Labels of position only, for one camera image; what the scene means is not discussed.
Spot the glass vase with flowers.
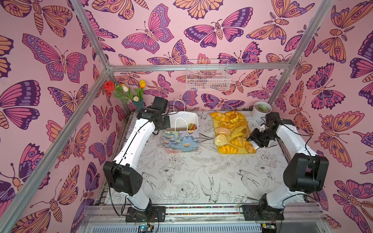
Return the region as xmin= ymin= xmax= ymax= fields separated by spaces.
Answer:
xmin=104 ymin=80 xmax=146 ymax=111

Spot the floral white paper bag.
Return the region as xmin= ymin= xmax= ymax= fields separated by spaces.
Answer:
xmin=162 ymin=100 xmax=199 ymax=154

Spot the small oval bread roll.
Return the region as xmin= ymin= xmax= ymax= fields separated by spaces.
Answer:
xmin=245 ymin=144 xmax=256 ymax=154

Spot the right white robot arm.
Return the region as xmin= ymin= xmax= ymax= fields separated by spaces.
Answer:
xmin=247 ymin=112 xmax=329 ymax=212

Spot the white wire basket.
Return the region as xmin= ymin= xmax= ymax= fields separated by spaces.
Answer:
xmin=185 ymin=60 xmax=231 ymax=91

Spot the yellow bread tray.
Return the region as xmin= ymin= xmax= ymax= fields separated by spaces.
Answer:
xmin=212 ymin=111 xmax=251 ymax=154

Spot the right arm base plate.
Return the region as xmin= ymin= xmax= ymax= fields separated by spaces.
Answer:
xmin=239 ymin=194 xmax=284 ymax=221

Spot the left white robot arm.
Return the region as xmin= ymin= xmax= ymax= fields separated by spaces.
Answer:
xmin=103 ymin=97 xmax=170 ymax=211

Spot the yellow glazed bread loaf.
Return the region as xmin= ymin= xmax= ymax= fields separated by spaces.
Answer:
xmin=218 ymin=144 xmax=238 ymax=154

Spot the white pot with succulent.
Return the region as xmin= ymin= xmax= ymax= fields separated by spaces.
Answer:
xmin=252 ymin=101 xmax=272 ymax=119

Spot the sandwich bun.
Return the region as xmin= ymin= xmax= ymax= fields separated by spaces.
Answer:
xmin=187 ymin=123 xmax=197 ymax=131

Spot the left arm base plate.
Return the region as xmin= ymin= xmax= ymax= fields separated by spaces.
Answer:
xmin=125 ymin=206 xmax=166 ymax=223

